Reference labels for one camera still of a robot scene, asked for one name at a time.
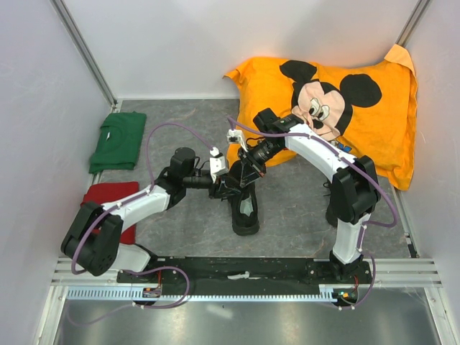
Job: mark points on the aluminium front rail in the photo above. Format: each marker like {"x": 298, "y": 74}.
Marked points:
{"x": 389, "y": 273}

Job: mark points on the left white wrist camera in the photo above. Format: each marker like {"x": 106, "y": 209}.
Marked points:
{"x": 218, "y": 164}

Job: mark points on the green folded shirt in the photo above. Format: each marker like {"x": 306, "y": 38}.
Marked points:
{"x": 119, "y": 142}

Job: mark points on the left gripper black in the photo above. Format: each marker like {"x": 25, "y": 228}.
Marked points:
{"x": 224, "y": 190}

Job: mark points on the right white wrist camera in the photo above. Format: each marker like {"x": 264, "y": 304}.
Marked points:
{"x": 236, "y": 136}

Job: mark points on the orange Mickey Mouse pillow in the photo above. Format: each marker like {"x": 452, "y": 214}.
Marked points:
{"x": 368, "y": 111}

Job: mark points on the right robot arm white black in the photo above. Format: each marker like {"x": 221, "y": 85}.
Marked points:
{"x": 352, "y": 181}

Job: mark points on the left aluminium frame post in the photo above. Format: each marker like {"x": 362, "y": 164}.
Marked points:
{"x": 77, "y": 37}

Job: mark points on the right aluminium frame post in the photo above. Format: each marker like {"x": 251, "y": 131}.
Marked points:
{"x": 413, "y": 20}

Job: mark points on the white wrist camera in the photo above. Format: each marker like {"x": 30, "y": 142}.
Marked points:
{"x": 218, "y": 164}
{"x": 236, "y": 136}

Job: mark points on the black shoe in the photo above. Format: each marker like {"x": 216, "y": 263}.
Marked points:
{"x": 243, "y": 202}
{"x": 336, "y": 198}

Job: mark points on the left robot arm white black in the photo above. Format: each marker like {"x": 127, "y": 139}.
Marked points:
{"x": 93, "y": 239}

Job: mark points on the red folded shirt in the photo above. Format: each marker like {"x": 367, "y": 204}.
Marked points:
{"x": 109, "y": 192}

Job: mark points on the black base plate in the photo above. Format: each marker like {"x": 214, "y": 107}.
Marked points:
{"x": 293, "y": 269}

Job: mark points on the aluminium frame post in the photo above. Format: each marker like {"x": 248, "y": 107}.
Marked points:
{"x": 77, "y": 37}
{"x": 413, "y": 20}

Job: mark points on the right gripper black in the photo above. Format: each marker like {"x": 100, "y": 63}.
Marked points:
{"x": 246, "y": 167}

